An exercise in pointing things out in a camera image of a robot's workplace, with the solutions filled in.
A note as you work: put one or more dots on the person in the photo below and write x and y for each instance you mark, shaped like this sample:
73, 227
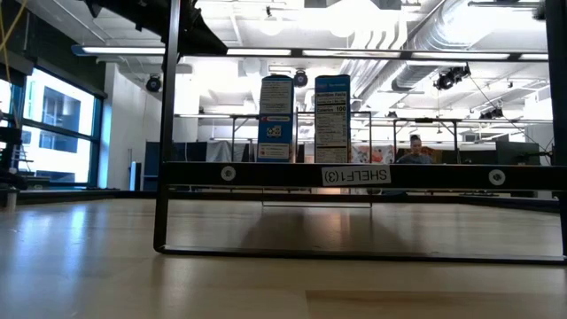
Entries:
415, 157

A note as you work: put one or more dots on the blue cereal box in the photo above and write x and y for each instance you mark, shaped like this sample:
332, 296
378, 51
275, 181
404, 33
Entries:
332, 124
275, 133

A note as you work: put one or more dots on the black spotlight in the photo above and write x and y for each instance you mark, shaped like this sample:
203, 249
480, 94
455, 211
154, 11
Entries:
153, 83
300, 78
452, 77

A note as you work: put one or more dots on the long linear ceiling light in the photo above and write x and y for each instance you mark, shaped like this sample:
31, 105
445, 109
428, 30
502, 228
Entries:
119, 50

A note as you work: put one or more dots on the silver ventilation duct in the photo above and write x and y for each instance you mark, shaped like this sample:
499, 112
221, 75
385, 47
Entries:
421, 75

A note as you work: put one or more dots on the large window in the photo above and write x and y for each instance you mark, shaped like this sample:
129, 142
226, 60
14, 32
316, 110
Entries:
57, 128

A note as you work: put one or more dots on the black metal table frame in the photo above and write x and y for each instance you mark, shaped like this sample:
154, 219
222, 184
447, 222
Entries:
455, 137
233, 133

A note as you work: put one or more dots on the black aluminium rig frame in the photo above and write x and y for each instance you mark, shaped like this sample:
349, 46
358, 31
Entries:
88, 193

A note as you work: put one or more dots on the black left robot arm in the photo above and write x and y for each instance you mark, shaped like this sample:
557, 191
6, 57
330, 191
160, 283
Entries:
199, 35

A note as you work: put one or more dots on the wooden shelf with black frame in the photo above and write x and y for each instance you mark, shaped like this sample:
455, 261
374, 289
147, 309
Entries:
443, 176

